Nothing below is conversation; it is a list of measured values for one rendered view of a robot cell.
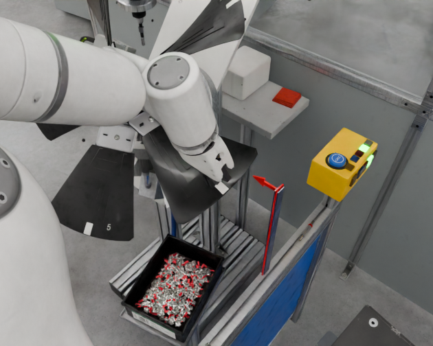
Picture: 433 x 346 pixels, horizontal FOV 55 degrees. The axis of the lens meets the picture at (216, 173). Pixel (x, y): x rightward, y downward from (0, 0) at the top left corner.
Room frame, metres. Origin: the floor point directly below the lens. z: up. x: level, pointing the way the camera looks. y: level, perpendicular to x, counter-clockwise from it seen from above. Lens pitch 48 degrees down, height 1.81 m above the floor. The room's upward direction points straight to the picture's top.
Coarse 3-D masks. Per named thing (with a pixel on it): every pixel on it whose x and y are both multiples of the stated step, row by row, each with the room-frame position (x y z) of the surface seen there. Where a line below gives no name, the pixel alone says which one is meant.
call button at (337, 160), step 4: (332, 156) 0.70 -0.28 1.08; (336, 156) 0.70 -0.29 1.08; (340, 156) 0.70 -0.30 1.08; (332, 160) 0.69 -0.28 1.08; (336, 160) 0.69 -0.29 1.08; (340, 160) 0.69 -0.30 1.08; (344, 160) 0.69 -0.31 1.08; (332, 164) 0.68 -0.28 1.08; (336, 164) 0.68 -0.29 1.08; (340, 164) 0.68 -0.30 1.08; (344, 164) 0.68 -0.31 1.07
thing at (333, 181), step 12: (348, 132) 0.80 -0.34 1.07; (336, 144) 0.75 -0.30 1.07; (348, 144) 0.75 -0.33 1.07; (360, 144) 0.75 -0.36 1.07; (372, 144) 0.75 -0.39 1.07; (324, 156) 0.71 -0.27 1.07; (348, 156) 0.71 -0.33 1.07; (312, 168) 0.70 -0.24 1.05; (324, 168) 0.68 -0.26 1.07; (336, 168) 0.67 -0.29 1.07; (312, 180) 0.69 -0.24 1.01; (324, 180) 0.67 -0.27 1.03; (336, 180) 0.65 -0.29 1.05; (348, 180) 0.64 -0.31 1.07; (324, 192) 0.67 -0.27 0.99; (336, 192) 0.65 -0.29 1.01
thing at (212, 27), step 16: (224, 0) 0.87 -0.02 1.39; (240, 0) 0.82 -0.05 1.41; (208, 16) 0.84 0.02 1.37; (224, 16) 0.80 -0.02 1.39; (240, 16) 0.77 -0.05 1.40; (192, 32) 0.82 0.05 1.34; (208, 32) 0.78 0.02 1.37; (224, 32) 0.75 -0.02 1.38; (240, 32) 0.73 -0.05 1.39; (176, 48) 0.80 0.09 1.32; (192, 48) 0.76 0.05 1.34
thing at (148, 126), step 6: (144, 114) 0.75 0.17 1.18; (132, 120) 0.73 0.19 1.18; (138, 120) 0.73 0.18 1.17; (144, 120) 0.73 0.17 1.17; (156, 120) 0.73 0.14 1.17; (138, 126) 0.71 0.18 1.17; (144, 126) 0.71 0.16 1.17; (150, 126) 0.71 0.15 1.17; (156, 126) 0.71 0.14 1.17; (144, 132) 0.69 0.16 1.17
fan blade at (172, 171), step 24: (144, 144) 0.66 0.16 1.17; (168, 144) 0.65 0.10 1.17; (240, 144) 0.65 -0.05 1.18; (168, 168) 0.60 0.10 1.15; (192, 168) 0.59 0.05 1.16; (240, 168) 0.59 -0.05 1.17; (168, 192) 0.55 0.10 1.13; (192, 192) 0.54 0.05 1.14; (216, 192) 0.54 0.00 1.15; (192, 216) 0.50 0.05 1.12
